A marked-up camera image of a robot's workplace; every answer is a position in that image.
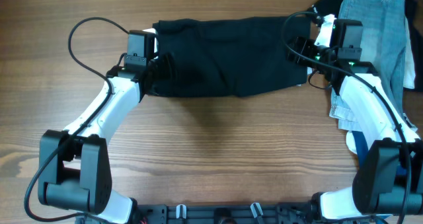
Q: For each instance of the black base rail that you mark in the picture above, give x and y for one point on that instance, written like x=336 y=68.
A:
x=282 y=213

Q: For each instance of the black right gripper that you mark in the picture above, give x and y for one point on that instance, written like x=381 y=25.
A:
x=307 y=45

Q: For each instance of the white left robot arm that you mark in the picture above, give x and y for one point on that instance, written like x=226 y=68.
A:
x=74 y=169

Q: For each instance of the black shorts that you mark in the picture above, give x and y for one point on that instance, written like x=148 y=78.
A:
x=240 y=58

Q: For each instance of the blue garment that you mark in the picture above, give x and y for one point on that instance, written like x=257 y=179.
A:
x=363 y=148

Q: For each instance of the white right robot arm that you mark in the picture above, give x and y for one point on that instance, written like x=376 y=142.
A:
x=359 y=86

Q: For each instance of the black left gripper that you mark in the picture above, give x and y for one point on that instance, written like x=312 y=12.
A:
x=166 y=65

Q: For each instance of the light blue denim jeans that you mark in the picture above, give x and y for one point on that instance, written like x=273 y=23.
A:
x=383 y=41

